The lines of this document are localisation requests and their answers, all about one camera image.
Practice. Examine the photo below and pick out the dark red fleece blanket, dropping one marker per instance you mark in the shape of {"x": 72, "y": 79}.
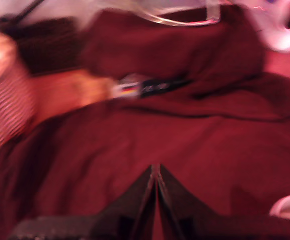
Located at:
{"x": 184, "y": 137}

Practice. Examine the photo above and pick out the dark box with label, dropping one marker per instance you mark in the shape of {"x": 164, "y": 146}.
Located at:
{"x": 157, "y": 87}

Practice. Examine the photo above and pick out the dark brown textured jar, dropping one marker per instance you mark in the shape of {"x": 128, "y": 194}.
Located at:
{"x": 47, "y": 45}

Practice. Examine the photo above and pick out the cork globe on metal stand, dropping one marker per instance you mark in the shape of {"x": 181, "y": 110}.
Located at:
{"x": 179, "y": 22}

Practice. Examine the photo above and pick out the black round-headed scoop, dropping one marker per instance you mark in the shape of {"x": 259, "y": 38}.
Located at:
{"x": 7, "y": 21}

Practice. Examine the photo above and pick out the small white round camera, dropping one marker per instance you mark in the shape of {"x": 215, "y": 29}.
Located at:
{"x": 282, "y": 37}

